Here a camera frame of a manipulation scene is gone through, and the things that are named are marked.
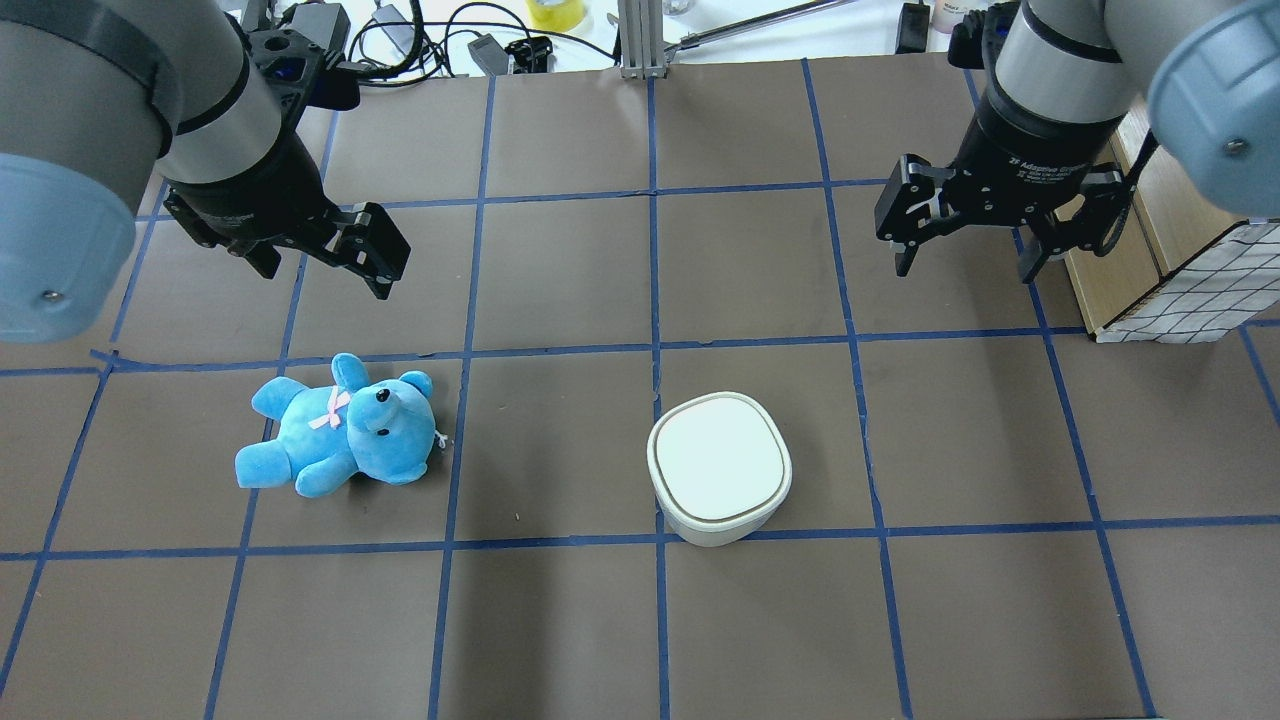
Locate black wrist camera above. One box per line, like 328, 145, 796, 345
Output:
946, 1, 1021, 70
239, 1, 360, 126

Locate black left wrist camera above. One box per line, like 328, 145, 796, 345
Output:
239, 1, 360, 126

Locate wooden shelf with wire mesh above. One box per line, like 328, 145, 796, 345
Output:
1065, 147, 1279, 345

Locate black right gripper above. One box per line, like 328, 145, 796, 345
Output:
874, 95, 1134, 284

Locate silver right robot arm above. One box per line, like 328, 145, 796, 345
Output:
874, 1, 1279, 282

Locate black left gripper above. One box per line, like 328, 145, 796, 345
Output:
163, 129, 412, 301

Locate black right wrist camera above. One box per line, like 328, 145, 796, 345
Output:
946, 1, 1021, 70

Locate white trash can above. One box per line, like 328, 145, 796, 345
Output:
646, 391, 794, 548

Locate yellow tape roll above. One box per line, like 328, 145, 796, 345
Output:
525, 0, 588, 33

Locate aluminium frame post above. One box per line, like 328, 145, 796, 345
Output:
617, 0, 669, 79

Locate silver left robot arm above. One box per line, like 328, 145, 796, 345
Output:
1, 1, 411, 345

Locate blue teddy bear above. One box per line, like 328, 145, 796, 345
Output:
234, 354, 449, 498

